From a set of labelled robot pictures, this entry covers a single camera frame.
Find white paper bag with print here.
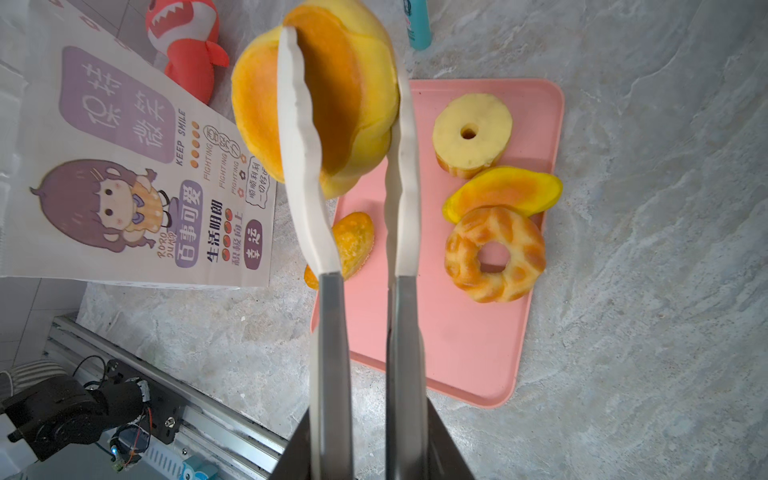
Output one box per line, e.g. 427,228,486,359
1,1,276,288

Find red shark plush toy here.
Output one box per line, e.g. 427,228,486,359
145,0,230,104

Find round orange tart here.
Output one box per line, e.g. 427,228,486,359
231,1,400,199

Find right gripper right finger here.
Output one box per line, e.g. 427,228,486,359
427,400,475,480

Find braided orange pretzel bread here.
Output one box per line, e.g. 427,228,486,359
444,206,547,303

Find orange half-round bread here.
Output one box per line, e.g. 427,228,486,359
442,166,563,224

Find white food tongs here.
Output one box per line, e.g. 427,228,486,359
277,27,429,479

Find ribbed ceramic bowl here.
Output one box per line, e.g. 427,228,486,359
1,359,67,400

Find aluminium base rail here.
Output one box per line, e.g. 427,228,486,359
43,317,287,479

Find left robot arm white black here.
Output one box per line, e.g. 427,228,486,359
1,355,187,479

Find pink tray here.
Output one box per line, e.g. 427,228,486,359
335,78,565,408

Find teal small bottle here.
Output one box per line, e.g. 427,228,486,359
402,0,432,51

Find small round golden bun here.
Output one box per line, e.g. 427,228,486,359
331,212,375,280

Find ring-shaped yellow bread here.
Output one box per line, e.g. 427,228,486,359
432,93,513,179

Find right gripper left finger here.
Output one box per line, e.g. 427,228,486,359
269,410,311,480

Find blue owl tag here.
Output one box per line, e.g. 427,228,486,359
179,456,219,480

